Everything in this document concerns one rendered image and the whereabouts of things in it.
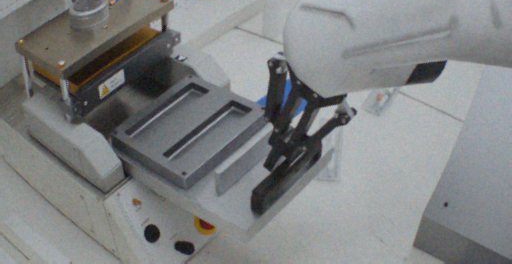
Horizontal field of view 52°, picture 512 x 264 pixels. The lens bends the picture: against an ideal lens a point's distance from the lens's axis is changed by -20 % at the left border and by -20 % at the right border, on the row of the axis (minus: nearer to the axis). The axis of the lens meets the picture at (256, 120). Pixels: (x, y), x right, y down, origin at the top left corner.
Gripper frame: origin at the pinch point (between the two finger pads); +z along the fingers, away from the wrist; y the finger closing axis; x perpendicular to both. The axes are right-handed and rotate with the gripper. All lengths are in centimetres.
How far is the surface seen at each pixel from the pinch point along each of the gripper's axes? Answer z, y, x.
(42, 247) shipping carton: 27.8, -21.4, -29.2
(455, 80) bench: 24, 15, 77
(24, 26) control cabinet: 16, -58, -4
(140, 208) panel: 20.3, -12.8, -11.2
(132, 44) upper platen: 8.5, -32.5, 4.6
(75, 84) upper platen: 8.5, -32.5, -9.6
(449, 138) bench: 21, 22, 53
